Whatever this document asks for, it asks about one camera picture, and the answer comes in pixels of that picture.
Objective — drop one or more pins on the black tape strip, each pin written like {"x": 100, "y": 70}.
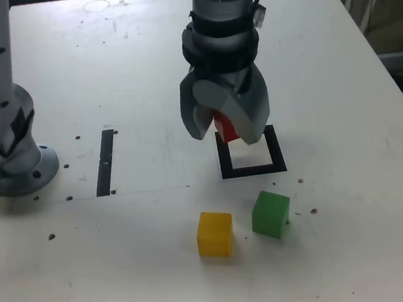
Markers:
{"x": 104, "y": 161}

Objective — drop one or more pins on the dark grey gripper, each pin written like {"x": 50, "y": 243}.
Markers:
{"x": 230, "y": 79}

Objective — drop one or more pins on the black tape square outline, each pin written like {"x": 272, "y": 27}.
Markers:
{"x": 277, "y": 150}

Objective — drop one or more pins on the green cube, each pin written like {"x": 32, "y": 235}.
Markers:
{"x": 269, "y": 212}

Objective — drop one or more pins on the red cube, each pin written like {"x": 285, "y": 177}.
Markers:
{"x": 225, "y": 128}

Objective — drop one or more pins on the yellow cube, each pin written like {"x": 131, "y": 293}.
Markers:
{"x": 214, "y": 234}

